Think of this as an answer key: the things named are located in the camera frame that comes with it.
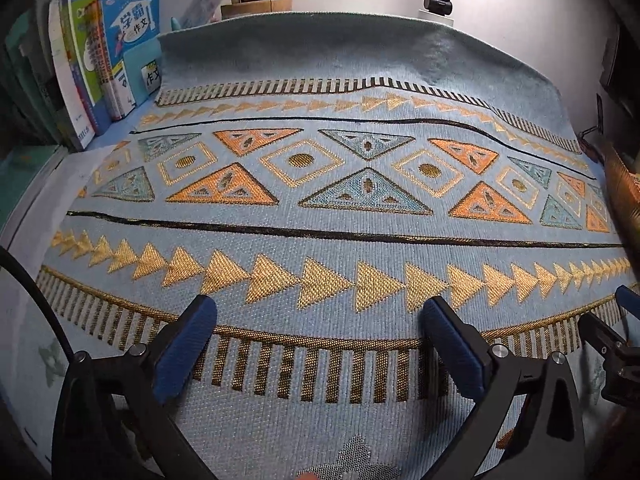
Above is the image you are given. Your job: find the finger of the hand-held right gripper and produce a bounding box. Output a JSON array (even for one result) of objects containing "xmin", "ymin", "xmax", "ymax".
[{"xmin": 577, "ymin": 285, "xmax": 640, "ymax": 403}]

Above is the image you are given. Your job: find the blue patterned woven mat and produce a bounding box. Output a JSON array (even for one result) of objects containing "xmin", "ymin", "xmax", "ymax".
[{"xmin": 10, "ymin": 10, "xmax": 636, "ymax": 480}]

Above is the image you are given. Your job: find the row of books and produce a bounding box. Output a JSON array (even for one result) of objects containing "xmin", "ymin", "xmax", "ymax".
[{"xmin": 0, "ymin": 0, "xmax": 164, "ymax": 154}]

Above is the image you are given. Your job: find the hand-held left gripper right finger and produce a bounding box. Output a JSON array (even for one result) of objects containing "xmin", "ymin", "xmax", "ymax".
[{"xmin": 424, "ymin": 295, "xmax": 586, "ymax": 480}]

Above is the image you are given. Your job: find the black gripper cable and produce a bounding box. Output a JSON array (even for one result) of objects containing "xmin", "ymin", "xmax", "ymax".
[{"xmin": 0, "ymin": 245, "xmax": 77, "ymax": 362}]

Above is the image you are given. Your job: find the wooden pen holder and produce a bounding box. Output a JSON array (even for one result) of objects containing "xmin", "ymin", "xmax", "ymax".
[{"xmin": 220, "ymin": 0, "xmax": 293, "ymax": 21}]

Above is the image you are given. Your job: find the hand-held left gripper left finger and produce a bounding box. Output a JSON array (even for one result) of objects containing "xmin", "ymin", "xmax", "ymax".
[{"xmin": 52, "ymin": 294, "xmax": 218, "ymax": 480}]

